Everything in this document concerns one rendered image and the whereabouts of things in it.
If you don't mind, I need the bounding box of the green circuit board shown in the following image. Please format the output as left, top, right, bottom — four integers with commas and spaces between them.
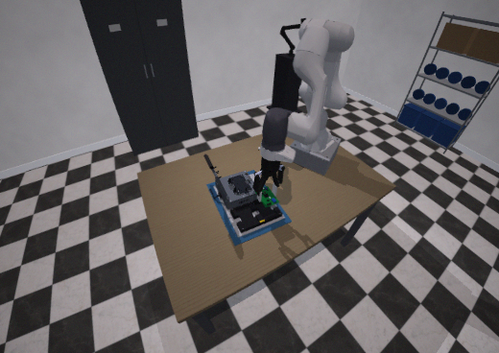
261, 186, 279, 207

